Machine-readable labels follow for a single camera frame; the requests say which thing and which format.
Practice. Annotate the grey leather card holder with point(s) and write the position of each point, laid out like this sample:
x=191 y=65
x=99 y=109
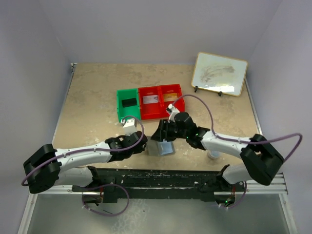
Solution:
x=153 y=148

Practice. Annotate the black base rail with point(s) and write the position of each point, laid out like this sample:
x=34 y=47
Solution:
x=158 y=184

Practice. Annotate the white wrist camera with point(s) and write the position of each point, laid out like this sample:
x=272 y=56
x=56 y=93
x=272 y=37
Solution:
x=129 y=126
x=172 y=112

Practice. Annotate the yellow framed whiteboard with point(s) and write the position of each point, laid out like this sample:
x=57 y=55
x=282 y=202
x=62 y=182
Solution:
x=219 y=73

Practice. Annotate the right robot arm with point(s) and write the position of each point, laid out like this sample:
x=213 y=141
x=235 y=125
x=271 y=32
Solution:
x=260 y=162

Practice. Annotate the silver card in bin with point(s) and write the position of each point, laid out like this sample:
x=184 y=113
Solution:
x=150 y=99

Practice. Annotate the blue credit card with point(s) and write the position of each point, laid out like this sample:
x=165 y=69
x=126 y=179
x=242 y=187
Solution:
x=165 y=148

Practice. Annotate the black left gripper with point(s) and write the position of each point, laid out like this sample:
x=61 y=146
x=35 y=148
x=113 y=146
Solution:
x=139 y=150

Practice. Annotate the gold card in bin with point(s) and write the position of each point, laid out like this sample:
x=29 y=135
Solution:
x=169 y=97

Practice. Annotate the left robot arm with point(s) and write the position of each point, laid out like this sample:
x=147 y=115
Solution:
x=49 y=167

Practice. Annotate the small clear cup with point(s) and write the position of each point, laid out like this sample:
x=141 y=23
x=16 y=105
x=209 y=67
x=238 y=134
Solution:
x=214 y=155

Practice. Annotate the black card in bin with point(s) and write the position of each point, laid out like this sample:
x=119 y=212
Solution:
x=129 y=102

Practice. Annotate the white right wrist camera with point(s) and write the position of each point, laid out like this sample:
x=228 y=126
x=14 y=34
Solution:
x=172 y=112

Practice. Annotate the red bin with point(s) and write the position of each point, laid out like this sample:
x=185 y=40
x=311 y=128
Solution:
x=149 y=111
x=179 y=104

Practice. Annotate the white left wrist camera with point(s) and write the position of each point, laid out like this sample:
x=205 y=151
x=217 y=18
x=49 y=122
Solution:
x=129 y=126

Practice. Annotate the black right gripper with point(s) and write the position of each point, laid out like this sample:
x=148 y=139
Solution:
x=160 y=134

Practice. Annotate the black whiteboard stand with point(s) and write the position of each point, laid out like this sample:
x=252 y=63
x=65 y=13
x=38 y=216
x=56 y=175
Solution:
x=220 y=93

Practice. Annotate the green bin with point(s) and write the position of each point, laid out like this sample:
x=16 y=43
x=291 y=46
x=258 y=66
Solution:
x=133 y=110

